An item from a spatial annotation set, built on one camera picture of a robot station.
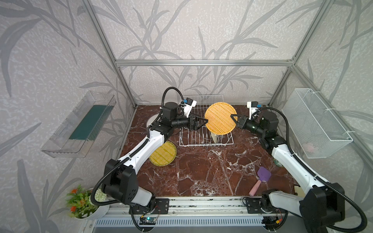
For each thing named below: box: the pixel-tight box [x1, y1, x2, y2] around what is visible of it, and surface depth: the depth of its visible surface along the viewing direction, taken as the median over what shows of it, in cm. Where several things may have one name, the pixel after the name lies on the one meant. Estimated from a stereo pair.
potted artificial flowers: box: [66, 184, 110, 220], surface depth 63 cm
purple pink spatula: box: [248, 166, 272, 198], surface depth 84 cm
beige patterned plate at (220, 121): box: [204, 101, 238, 136], surface depth 79 cm
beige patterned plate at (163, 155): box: [149, 140, 178, 167], surface depth 93 cm
